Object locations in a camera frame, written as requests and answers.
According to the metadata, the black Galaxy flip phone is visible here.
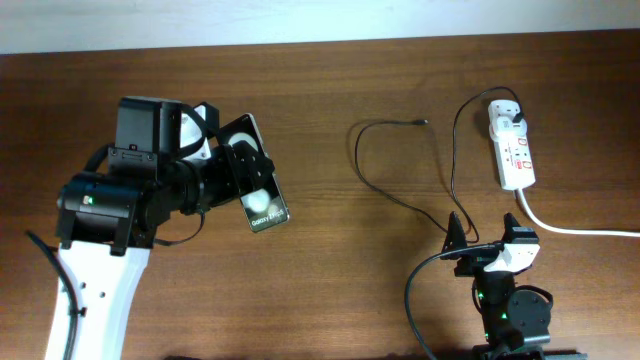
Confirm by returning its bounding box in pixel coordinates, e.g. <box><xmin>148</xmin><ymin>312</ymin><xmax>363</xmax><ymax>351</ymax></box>
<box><xmin>217</xmin><ymin>113</ymin><xmax>290</xmax><ymax>233</ymax></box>

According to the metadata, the white power strip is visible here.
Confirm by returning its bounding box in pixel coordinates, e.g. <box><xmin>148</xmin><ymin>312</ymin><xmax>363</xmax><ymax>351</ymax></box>
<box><xmin>488</xmin><ymin>100</ymin><xmax>535</xmax><ymax>191</ymax></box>

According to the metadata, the white USB charger plug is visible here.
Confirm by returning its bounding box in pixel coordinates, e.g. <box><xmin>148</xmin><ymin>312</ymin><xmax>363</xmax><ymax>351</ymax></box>
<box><xmin>489</xmin><ymin>113</ymin><xmax>528</xmax><ymax>142</ymax></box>

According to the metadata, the black USB charging cable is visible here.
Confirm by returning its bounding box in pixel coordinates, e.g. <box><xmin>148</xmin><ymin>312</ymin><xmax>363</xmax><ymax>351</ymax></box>
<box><xmin>354</xmin><ymin>86</ymin><xmax>526</xmax><ymax>245</ymax></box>

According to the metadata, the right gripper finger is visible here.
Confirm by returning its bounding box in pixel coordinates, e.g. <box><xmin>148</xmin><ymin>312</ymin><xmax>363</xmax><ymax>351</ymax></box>
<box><xmin>442</xmin><ymin>211</ymin><xmax>467</xmax><ymax>252</ymax></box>
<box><xmin>501</xmin><ymin>213</ymin><xmax>539</xmax><ymax>245</ymax></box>

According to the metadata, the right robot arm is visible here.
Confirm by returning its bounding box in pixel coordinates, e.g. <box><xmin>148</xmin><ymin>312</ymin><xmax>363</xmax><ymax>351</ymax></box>
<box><xmin>443</xmin><ymin>213</ymin><xmax>553</xmax><ymax>359</ymax></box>

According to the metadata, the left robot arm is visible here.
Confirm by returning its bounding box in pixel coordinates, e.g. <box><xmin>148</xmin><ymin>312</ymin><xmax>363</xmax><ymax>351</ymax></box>
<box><xmin>46</xmin><ymin>96</ymin><xmax>290</xmax><ymax>359</ymax></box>

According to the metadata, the white power strip cord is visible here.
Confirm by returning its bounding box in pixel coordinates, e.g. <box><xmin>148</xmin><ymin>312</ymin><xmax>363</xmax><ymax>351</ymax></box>
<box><xmin>514</xmin><ymin>188</ymin><xmax>640</xmax><ymax>238</ymax></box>

